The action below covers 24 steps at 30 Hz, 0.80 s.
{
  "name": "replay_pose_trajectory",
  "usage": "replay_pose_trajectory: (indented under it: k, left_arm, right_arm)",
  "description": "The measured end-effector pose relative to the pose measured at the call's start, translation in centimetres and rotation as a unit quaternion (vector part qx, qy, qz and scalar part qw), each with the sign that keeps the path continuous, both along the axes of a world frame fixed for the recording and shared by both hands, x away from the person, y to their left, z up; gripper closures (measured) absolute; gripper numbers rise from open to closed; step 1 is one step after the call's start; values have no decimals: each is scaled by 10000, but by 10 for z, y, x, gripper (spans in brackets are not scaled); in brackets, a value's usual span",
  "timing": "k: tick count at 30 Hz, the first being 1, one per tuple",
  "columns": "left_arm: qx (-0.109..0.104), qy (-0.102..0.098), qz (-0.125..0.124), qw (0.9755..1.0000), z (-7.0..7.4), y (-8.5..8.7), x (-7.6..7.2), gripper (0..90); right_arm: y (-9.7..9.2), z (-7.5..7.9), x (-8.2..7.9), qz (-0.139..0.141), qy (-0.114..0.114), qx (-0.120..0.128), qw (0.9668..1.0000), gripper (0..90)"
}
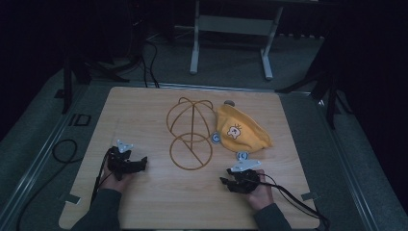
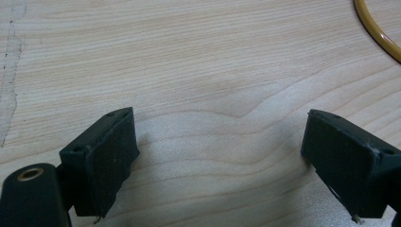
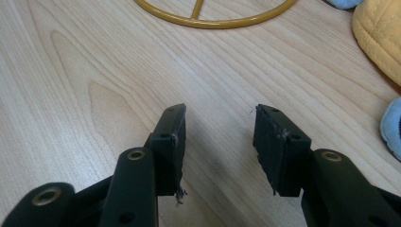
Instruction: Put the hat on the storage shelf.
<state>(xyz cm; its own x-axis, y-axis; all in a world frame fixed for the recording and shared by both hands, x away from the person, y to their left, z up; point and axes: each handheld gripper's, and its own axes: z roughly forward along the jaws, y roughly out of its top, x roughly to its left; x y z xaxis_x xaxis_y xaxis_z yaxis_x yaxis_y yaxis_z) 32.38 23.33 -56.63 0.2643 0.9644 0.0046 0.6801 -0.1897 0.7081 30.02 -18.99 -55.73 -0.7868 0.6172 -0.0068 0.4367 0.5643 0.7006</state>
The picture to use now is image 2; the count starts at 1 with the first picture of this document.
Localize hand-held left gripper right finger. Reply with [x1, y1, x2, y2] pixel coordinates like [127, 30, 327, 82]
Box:
[300, 109, 401, 219]

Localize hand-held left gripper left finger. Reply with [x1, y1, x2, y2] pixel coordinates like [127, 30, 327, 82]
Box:
[59, 106, 141, 219]

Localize yellow ring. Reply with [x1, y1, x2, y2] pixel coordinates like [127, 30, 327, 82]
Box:
[353, 0, 401, 64]

